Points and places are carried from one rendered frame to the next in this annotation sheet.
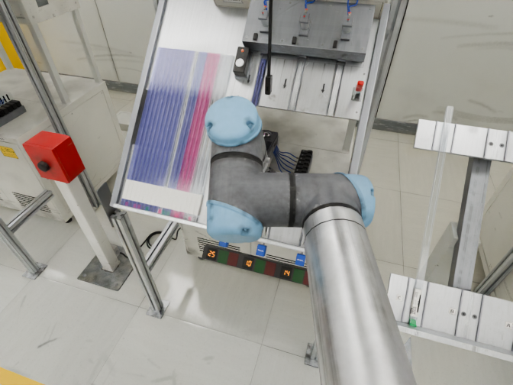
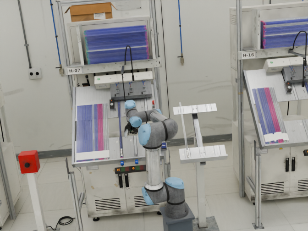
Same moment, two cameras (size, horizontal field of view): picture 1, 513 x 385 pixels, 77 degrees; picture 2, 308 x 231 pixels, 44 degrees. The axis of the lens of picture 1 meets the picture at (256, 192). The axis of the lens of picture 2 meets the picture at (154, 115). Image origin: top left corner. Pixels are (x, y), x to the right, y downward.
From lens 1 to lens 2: 2.21 m
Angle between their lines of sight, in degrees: 30
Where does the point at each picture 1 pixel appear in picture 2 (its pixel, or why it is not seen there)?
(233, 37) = (105, 97)
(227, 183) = (133, 113)
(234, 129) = (131, 104)
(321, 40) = (137, 92)
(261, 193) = (140, 113)
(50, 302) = not seen: outside the picture
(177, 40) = (83, 102)
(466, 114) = (218, 125)
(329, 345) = (157, 119)
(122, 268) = not seen: outside the picture
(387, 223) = (192, 183)
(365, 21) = (149, 85)
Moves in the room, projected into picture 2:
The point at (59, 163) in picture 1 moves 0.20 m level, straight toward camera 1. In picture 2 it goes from (35, 161) to (53, 165)
